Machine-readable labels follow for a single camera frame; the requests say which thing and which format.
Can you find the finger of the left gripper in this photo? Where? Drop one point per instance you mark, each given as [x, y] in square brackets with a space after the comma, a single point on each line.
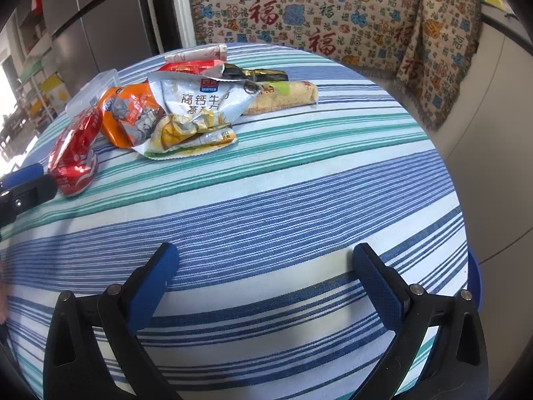
[21, 176]
[26, 196]

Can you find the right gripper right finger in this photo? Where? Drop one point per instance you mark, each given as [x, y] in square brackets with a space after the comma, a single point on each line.
[457, 366]

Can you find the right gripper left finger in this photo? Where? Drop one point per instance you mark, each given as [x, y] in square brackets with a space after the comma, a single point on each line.
[74, 367]

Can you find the silver oat milk snack bag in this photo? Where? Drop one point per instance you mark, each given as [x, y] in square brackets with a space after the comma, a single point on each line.
[199, 112]

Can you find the long red snack wrapper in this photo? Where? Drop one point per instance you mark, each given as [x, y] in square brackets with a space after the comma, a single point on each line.
[191, 67]

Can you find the floral paper tissue pack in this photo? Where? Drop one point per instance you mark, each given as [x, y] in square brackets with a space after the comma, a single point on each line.
[207, 52]

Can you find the blue plastic trash basket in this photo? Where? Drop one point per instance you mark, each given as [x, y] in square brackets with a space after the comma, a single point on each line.
[474, 279]

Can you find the crumpled red foil wrapper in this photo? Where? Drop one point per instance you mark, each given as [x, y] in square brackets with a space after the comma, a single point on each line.
[72, 161]

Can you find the metal storage shelf rack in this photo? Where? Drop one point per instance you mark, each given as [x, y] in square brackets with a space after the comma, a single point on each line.
[30, 102]

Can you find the clear plastic box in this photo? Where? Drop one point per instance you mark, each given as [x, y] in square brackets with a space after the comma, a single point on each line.
[92, 91]

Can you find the orange snack bag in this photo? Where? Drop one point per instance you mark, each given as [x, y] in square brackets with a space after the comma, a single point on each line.
[130, 114]

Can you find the striped blue green tablecloth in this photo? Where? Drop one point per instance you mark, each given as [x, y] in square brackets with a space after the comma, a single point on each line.
[264, 304]

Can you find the grey steel refrigerator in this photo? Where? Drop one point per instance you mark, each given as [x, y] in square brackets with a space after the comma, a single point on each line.
[91, 36]

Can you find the black gold wrapper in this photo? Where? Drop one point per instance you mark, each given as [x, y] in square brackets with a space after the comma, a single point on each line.
[233, 72]

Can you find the beige biscuit packet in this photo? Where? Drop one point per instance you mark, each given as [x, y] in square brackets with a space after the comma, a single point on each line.
[279, 95]

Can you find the patterned fu character blanket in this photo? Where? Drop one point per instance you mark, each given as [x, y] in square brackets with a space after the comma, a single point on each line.
[425, 46]

